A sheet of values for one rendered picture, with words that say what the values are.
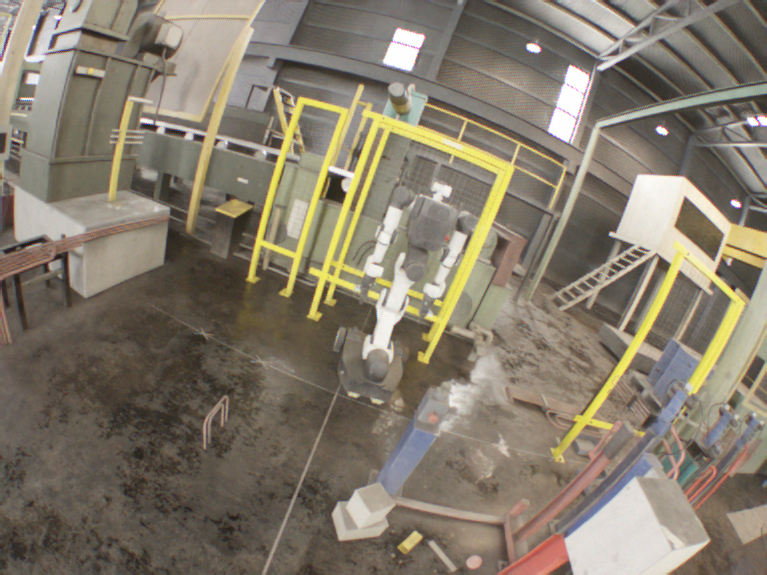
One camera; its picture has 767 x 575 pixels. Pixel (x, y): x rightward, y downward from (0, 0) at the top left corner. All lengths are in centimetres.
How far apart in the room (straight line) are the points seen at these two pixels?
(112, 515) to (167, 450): 46
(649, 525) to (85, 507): 198
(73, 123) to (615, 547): 400
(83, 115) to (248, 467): 297
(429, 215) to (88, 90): 297
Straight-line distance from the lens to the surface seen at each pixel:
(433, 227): 188
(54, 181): 322
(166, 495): 162
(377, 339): 227
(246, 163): 402
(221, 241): 377
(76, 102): 324
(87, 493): 169
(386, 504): 142
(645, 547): 113
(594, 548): 126
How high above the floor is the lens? 143
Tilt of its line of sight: 19 degrees down
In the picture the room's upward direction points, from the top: 21 degrees clockwise
